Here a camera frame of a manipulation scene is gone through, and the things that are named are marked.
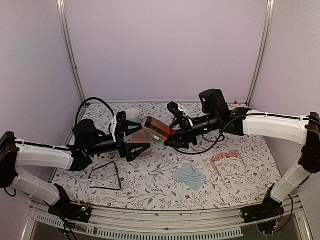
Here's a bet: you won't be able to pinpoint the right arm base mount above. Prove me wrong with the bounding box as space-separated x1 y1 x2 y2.
239 188 285 223

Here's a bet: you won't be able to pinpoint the light blue mug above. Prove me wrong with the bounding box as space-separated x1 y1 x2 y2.
125 108 141 124

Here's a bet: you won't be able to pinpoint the right aluminium frame post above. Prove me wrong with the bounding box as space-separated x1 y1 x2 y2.
245 0 275 107

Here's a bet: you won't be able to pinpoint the right black cable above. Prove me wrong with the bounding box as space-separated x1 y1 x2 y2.
169 117 251 155

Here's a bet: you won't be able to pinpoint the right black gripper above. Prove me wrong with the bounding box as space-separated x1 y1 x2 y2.
163 112 220 150

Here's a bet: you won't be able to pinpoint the black cable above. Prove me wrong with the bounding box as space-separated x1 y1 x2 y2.
169 117 251 155
74 97 116 131

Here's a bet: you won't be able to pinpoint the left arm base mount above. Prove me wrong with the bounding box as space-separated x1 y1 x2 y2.
48 184 92 223

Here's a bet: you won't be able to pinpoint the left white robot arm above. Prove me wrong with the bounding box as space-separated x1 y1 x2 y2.
0 111 151 217

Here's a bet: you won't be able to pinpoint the pink glasses case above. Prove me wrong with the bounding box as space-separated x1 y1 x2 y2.
131 130 152 158

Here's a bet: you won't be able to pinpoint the brown plaid glasses case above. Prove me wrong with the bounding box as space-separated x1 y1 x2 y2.
141 116 171 141

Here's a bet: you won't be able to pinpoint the left black cable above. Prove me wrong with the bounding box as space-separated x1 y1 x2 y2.
74 97 116 131

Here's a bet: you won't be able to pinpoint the front aluminium rail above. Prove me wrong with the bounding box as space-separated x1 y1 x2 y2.
21 195 314 240

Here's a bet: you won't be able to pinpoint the light blue cleaning cloth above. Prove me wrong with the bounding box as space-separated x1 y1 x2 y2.
172 164 207 191

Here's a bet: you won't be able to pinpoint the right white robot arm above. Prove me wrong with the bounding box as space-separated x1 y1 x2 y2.
164 89 320 218

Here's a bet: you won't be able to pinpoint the aluminium frame post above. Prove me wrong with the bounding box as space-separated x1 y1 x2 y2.
56 0 86 102
245 0 275 107

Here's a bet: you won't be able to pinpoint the black frame glasses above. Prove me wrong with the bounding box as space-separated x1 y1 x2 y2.
88 161 122 191

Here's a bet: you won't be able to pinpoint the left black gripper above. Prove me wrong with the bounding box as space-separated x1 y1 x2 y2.
86 120 151 162

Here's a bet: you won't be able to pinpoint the pink translucent sunglasses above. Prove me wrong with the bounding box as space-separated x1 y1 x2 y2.
210 150 247 187

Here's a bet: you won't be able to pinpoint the left aluminium frame post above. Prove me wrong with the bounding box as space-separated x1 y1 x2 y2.
56 0 86 102

